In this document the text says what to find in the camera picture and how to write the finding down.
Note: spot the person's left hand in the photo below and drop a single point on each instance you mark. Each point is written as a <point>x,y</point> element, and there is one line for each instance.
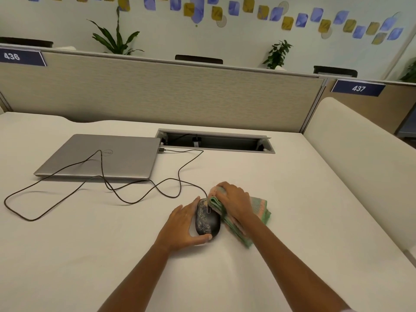
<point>178,230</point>

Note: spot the person's right hand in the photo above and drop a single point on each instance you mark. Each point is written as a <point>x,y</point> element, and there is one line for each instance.
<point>237,204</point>

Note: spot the person's left thumb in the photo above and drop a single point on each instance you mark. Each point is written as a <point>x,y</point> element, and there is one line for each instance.
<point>203,240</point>

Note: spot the person's right fingers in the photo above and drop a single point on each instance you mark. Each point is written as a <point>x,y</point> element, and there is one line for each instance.
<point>221,194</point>

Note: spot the black computer mouse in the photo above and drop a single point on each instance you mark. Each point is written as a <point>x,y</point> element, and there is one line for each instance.
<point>208,224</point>

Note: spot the green pink cloth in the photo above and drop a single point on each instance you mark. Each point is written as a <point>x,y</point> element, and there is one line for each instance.
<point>260,211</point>

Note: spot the person's left forearm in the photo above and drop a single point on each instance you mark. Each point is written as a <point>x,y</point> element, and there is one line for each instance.
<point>139,276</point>

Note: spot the person's right forearm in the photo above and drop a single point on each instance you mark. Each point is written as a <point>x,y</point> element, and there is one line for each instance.
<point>292,272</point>

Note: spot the silver closed laptop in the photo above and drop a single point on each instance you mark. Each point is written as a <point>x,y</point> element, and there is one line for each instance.
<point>130,159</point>

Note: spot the beige desk partition panel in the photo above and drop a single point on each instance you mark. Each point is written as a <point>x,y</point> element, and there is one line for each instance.
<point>178,94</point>
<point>390,110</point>

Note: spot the black chair back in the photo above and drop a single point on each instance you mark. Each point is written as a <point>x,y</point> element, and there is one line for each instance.
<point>26,42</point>
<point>199,59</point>
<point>334,71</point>

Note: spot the white rounded desk divider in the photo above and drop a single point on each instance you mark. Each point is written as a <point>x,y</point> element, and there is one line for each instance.
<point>357,159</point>

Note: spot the small green bushy plant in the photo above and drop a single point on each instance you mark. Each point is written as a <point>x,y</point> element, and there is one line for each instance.
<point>279,55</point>

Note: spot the blue desk number sign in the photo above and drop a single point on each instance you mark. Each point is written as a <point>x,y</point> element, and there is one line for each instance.
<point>357,88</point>
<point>19,57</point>

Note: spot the tall green leafy plant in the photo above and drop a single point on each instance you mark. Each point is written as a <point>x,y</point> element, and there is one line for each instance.
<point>115,42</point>

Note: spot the blue and yellow wall decals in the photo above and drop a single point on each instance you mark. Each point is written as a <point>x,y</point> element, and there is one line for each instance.
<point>196,6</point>

